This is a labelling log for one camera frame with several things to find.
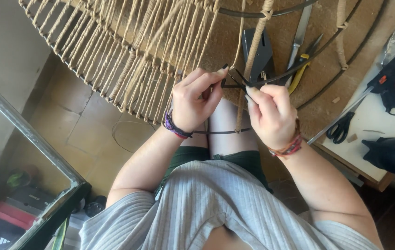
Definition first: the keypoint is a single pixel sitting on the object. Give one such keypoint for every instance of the person's left hand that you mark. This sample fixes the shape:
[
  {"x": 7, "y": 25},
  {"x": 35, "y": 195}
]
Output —
[{"x": 187, "y": 104}]

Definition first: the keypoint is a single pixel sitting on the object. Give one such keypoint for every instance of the person's right hand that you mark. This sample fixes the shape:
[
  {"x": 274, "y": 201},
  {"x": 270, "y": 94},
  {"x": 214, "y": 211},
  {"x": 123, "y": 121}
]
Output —
[{"x": 275, "y": 114}]

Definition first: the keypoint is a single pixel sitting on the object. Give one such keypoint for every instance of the person's right leg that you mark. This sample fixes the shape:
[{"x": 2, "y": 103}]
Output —
[{"x": 230, "y": 118}]

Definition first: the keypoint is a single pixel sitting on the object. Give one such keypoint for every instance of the dark green shorts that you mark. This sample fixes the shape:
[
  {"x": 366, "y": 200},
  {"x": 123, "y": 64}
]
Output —
[{"x": 183, "y": 156}]

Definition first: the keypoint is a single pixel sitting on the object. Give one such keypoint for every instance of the brown fibre mat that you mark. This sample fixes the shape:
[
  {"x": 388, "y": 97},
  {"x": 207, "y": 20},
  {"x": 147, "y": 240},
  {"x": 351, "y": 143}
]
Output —
[{"x": 326, "y": 86}]

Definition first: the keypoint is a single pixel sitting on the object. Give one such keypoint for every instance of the black staple gun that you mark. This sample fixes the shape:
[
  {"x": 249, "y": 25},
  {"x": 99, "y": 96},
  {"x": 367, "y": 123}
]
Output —
[{"x": 258, "y": 52}]

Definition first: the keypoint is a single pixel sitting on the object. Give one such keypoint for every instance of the long metal ruler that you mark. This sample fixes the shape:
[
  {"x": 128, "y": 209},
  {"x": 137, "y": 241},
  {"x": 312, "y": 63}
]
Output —
[{"x": 343, "y": 116}]

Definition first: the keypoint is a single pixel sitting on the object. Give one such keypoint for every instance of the silver metal blade tool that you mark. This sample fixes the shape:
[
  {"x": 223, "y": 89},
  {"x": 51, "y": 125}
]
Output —
[{"x": 300, "y": 34}]

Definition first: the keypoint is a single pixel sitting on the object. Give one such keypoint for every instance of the grey ribbed shirt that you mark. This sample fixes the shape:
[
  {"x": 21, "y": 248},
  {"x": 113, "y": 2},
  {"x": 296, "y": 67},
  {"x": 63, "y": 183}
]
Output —
[{"x": 204, "y": 208}]

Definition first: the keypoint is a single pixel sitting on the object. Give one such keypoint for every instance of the black heat gun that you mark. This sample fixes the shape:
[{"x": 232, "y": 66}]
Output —
[{"x": 385, "y": 152}]

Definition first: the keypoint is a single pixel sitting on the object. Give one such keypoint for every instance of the black hot glue gun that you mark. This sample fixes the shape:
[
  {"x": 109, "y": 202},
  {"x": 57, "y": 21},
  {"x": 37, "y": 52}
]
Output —
[{"x": 390, "y": 81}]

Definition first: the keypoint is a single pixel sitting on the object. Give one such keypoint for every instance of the black round object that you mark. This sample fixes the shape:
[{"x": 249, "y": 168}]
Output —
[{"x": 95, "y": 207}]

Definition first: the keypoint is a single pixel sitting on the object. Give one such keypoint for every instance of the green plant leaf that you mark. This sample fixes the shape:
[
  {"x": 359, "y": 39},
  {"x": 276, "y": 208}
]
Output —
[{"x": 60, "y": 234}]

